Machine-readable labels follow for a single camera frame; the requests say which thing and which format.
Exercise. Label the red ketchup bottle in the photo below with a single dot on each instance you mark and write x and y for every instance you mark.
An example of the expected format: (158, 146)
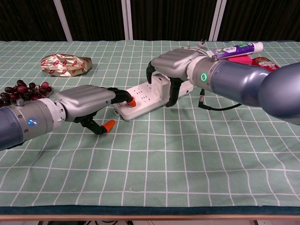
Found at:
(264, 62)

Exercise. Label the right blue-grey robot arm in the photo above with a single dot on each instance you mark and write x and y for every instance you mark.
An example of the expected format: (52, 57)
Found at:
(246, 82)

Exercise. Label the green checked tablecloth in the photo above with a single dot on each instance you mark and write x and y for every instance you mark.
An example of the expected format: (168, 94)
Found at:
(150, 164)

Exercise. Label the dark red grape bunch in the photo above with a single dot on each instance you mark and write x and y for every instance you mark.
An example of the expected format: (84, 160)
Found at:
(22, 90)

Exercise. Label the white plug adapter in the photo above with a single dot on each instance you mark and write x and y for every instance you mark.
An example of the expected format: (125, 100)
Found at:
(163, 90)

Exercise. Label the white frame post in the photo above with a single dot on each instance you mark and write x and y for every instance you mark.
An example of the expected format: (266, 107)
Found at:
(217, 20)
(62, 21)
(127, 20)

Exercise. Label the white power strip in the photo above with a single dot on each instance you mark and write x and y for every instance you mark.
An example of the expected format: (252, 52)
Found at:
(140, 109)

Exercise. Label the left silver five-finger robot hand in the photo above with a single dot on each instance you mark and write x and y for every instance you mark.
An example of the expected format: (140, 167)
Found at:
(86, 99)

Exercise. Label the purple toothpaste tube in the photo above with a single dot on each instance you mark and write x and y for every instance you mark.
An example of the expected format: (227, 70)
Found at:
(230, 50)

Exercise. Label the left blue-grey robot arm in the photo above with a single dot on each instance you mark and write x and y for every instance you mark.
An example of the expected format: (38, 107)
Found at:
(25, 122)

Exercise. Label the dark teal under cloth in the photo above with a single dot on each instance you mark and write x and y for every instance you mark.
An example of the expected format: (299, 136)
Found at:
(150, 210)

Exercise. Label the pink cube sponge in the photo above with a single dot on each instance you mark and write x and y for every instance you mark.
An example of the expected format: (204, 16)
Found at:
(241, 59)

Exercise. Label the gold crumpled snack wrapper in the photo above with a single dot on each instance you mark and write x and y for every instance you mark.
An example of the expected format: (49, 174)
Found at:
(65, 65)

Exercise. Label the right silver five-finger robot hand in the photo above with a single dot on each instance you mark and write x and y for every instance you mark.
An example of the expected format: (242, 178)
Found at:
(174, 62)

